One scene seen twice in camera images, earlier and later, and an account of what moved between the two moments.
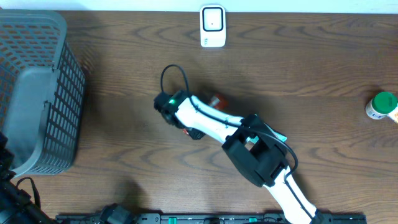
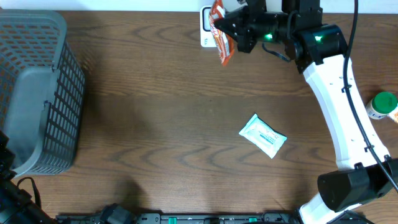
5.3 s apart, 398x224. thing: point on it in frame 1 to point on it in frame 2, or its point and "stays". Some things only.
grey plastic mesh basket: x=42 y=92 stays
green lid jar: x=381 y=104 stays
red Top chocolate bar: x=217 y=101 to x=224 y=39
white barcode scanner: x=212 y=26 stays
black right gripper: x=196 y=135 to x=243 y=32
